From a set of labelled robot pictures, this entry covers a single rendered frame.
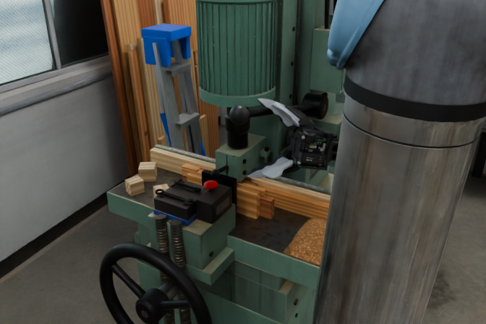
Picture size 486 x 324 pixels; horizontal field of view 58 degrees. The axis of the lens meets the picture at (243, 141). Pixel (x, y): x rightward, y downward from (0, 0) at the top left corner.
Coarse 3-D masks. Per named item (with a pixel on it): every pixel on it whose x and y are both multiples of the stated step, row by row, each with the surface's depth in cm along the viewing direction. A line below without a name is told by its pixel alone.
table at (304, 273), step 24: (120, 192) 112; (144, 192) 112; (144, 216) 108; (240, 216) 103; (288, 216) 103; (240, 240) 94; (264, 240) 94; (288, 240) 94; (216, 264) 92; (264, 264) 93; (288, 264) 90; (312, 264) 87; (312, 288) 89
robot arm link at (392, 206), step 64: (384, 0) 29; (448, 0) 28; (384, 64) 31; (448, 64) 29; (384, 128) 33; (448, 128) 32; (384, 192) 35; (448, 192) 35; (384, 256) 37; (320, 320) 46; (384, 320) 40
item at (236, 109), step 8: (304, 96) 107; (312, 96) 106; (320, 96) 105; (304, 104) 101; (312, 104) 105; (320, 104) 104; (232, 112) 74; (240, 112) 73; (248, 112) 74; (256, 112) 79; (264, 112) 82; (304, 112) 107; (312, 112) 106; (320, 112) 105; (232, 120) 74; (240, 120) 74
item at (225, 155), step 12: (252, 144) 108; (264, 144) 112; (216, 156) 105; (228, 156) 103; (240, 156) 102; (252, 156) 107; (216, 168) 106; (240, 168) 103; (252, 168) 109; (240, 180) 104
